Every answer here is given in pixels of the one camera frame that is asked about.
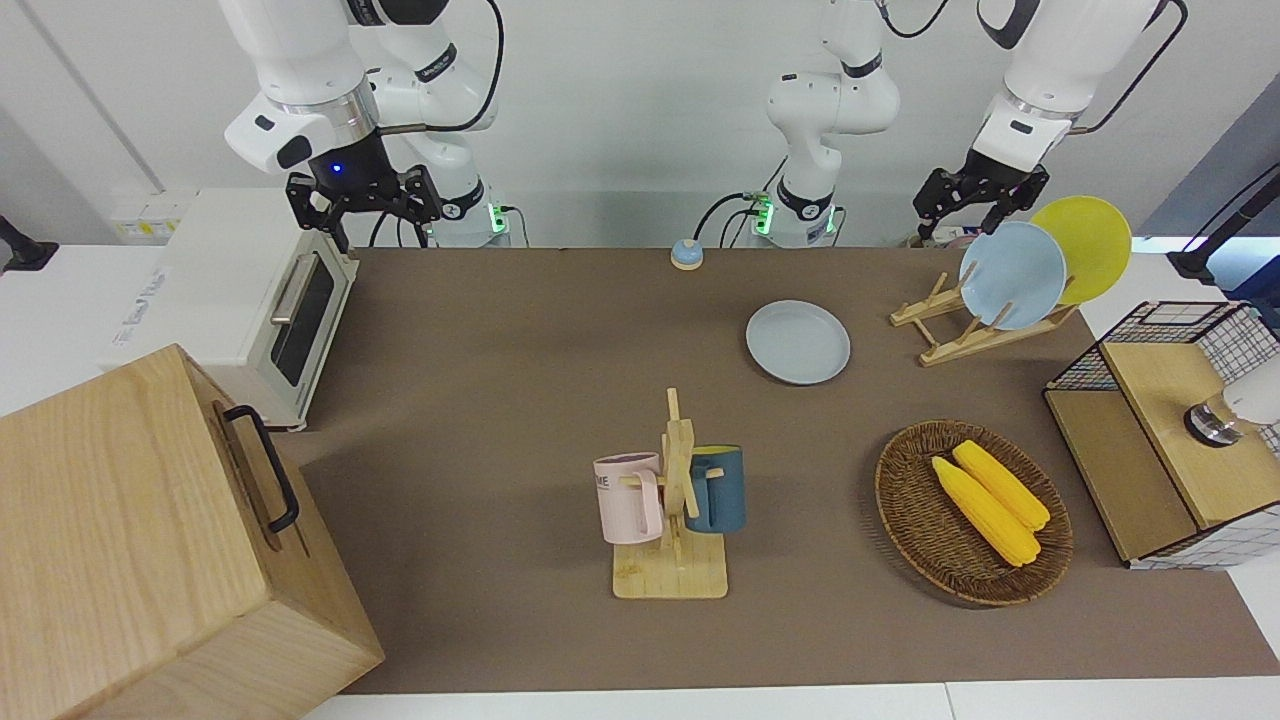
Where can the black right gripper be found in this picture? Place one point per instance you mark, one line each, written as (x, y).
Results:
(350, 185)

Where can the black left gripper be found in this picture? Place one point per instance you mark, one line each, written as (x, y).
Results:
(985, 180)

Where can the gray plate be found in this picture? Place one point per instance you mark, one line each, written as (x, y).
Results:
(797, 342)

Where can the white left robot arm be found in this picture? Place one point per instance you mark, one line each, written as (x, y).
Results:
(830, 100)

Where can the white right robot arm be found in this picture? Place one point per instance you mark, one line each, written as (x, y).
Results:
(300, 60)

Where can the light blue plate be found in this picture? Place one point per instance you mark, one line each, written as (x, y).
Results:
(1012, 275)

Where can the wooden plate rack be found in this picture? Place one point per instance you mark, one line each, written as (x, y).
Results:
(960, 340)

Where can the yellow plate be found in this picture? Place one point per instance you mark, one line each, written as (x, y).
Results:
(1092, 245)

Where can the brown table mat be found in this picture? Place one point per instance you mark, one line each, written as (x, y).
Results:
(500, 350)

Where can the white toaster oven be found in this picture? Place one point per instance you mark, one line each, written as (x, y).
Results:
(215, 290)

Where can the yellow corn cob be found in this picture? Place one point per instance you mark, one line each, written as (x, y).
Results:
(985, 512)
(1005, 487)

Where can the brown wicker basket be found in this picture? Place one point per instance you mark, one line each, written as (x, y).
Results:
(920, 510)

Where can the white cylinder with silver base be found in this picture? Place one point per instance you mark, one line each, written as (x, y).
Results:
(1245, 400)

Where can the dark blue mug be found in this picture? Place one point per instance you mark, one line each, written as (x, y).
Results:
(722, 495)

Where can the pink mug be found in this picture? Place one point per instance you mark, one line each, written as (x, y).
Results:
(625, 505)

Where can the wooden cabinet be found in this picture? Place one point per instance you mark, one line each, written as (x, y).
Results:
(120, 540)

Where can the wooden mug tree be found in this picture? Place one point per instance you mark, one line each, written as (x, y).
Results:
(675, 570)

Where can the white wall socket panel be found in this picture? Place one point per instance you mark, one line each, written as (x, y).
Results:
(150, 218)

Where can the black camera stand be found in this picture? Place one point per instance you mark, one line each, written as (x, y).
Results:
(1205, 260)
(18, 250)

